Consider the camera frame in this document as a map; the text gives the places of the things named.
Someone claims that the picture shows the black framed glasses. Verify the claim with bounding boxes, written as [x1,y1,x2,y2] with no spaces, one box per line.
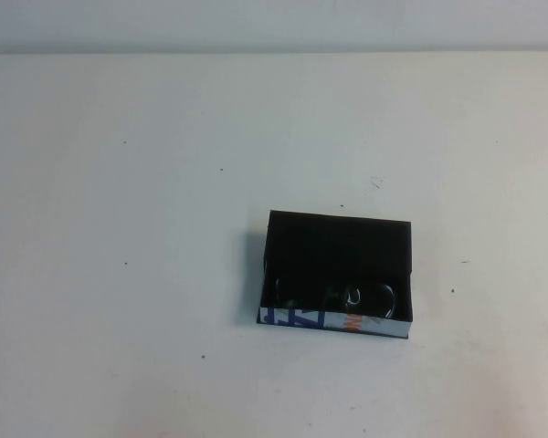
[272,275,399,319]

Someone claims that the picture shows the black glasses case printed front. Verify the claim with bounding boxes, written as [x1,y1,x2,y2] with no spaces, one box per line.
[257,209,415,340]

